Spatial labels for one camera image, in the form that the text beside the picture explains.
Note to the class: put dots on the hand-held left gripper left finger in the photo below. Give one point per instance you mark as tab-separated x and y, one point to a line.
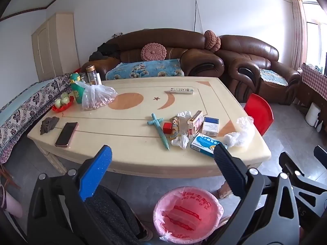
98	171

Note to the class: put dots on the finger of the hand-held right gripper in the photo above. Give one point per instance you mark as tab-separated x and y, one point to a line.
291	164
321	154

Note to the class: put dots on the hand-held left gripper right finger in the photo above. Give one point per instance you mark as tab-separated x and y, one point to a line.
230	169

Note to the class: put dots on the blue medicine box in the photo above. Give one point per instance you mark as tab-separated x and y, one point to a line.
203	144

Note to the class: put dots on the clear plastic wrap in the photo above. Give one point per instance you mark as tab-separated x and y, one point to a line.
182	141

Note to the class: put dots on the waste bin with pink liner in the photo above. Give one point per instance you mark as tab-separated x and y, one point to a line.
187	215

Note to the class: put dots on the yellow snack wrapper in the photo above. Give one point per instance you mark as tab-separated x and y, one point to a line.
175	126

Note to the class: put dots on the person's foot in sandal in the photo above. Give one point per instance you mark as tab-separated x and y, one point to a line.
225	191

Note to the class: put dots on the crumpled white plastic bag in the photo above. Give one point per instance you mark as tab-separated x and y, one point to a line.
241	132

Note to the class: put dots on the white appliance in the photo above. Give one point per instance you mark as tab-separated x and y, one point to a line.
312	114

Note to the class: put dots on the white and blue cigarette box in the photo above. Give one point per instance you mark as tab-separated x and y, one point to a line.
210	126

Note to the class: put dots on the black smartphone pink case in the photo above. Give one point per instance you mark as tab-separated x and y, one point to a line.
66	134

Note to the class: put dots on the gold and purple cigarette box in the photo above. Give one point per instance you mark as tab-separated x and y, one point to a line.
194	123

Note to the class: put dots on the red plastic stool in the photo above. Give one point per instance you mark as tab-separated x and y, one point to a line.
259	112

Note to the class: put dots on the red plate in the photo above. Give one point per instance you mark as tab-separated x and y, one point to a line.
62	107

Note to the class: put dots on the clear bag of peanuts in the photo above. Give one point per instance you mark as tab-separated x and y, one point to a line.
95	98

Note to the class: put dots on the green toy sword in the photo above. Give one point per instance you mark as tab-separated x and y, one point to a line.
160	130

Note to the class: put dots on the small red box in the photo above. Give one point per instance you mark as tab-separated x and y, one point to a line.
167	128

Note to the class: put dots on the red checkered cloth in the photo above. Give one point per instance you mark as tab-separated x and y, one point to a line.
315	77

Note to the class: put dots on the pale green fruit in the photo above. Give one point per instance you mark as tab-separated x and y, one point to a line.
58	103
65	97

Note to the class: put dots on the green cartoon bottle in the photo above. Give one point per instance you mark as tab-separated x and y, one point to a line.
76	90

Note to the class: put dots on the teal lace seat cover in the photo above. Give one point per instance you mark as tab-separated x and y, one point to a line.
274	76

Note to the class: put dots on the wooden stool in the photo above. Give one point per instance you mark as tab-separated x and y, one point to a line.
7	176

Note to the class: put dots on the white remote control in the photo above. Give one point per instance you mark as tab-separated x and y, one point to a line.
181	90

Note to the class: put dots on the small glass jar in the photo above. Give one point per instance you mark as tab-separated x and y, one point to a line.
83	78

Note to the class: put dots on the glass jar gold lid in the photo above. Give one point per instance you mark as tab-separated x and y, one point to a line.
93	76

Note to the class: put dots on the purple floral patterned cover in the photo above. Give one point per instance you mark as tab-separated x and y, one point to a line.
23	109

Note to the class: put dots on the blue floral seat cover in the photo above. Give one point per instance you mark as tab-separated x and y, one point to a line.
145	69

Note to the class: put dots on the brown leather armchair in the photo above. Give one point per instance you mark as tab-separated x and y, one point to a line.
255	51

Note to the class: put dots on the dark clothes pile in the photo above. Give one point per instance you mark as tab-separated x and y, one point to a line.
106	48

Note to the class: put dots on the window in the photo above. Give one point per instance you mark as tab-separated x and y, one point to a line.
315	30

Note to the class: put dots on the beige curtain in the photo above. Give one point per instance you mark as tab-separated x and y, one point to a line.
299	30

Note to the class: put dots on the cream wardrobe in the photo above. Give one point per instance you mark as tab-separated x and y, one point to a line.
55	48

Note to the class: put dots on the pink round crochet cushion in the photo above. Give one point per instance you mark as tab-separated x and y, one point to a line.
153	52
210	40

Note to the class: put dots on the brown leather sofa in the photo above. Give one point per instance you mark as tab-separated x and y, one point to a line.
173	39

